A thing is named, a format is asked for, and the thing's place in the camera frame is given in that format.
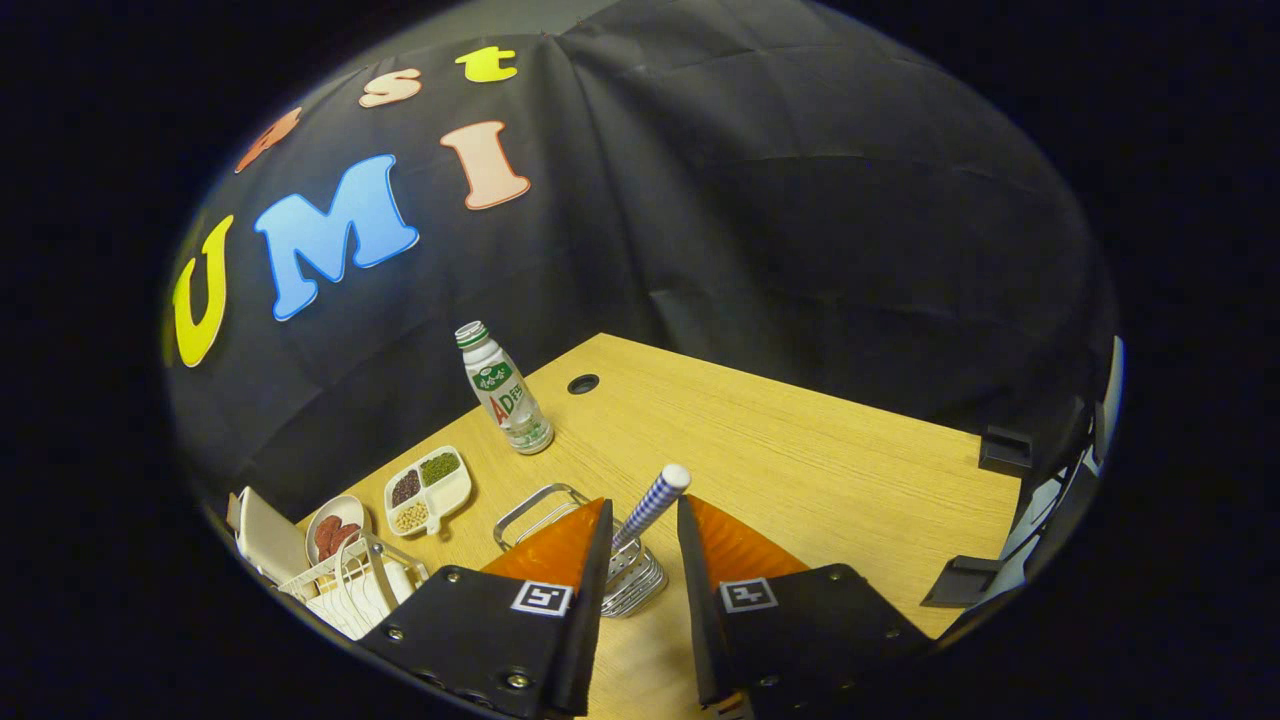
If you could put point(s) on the black backdrop cloth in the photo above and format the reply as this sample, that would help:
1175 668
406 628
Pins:
750 200

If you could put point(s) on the white drip tray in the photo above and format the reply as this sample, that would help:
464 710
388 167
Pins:
350 615

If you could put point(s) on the pile of red beans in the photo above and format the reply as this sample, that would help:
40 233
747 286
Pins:
406 488

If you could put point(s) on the grey metal stand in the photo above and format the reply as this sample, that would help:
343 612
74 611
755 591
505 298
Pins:
1030 515

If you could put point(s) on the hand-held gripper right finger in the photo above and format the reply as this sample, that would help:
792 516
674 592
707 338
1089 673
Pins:
695 600

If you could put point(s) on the white toaster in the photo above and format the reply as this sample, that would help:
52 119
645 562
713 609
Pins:
270 540

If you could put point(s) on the white divided dish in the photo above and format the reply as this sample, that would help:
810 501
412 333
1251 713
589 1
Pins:
450 492

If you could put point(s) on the pile of yellow beans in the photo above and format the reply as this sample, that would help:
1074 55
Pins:
412 517

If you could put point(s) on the brown meat piece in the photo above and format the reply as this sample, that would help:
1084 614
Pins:
348 535
325 535

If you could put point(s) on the grey plate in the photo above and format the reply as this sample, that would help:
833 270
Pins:
345 508

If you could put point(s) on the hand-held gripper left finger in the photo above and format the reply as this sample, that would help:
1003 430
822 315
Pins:
590 620

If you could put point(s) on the white green drink bottle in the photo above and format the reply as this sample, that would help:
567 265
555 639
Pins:
510 400

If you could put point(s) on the black table clamp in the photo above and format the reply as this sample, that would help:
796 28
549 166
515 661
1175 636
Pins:
1005 450
965 582

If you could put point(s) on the pile of green beans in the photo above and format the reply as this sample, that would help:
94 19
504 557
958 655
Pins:
440 468

